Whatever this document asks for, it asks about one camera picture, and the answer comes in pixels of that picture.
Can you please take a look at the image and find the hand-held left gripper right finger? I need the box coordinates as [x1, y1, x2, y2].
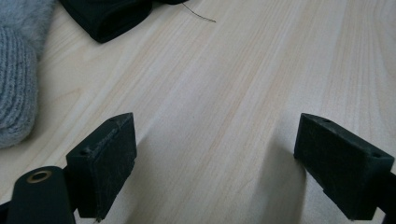
[293, 112, 395, 222]

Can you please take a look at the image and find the grey knitted sock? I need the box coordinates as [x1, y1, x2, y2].
[0, 0, 57, 149]

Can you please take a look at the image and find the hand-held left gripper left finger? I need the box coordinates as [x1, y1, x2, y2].
[64, 112, 138, 222]

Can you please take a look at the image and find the black glove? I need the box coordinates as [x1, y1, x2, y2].
[58, 0, 191, 44]

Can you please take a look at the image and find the dark loose thread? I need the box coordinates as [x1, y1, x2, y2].
[181, 2, 217, 23]

